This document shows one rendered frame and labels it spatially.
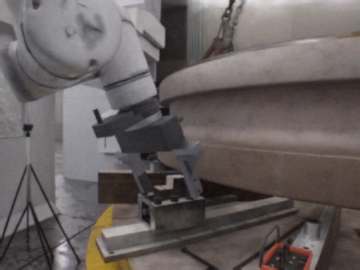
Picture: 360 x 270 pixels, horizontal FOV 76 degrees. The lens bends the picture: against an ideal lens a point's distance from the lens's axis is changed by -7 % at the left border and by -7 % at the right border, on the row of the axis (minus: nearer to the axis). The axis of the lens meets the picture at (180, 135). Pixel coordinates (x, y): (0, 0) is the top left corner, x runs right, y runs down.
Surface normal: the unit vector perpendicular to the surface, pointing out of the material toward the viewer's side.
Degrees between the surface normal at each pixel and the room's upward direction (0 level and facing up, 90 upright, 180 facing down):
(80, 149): 90
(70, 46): 96
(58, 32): 96
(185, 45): 90
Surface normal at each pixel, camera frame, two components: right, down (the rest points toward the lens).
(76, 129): -0.27, 0.04
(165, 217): 0.50, 0.05
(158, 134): -0.54, 0.42
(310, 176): -0.62, 0.02
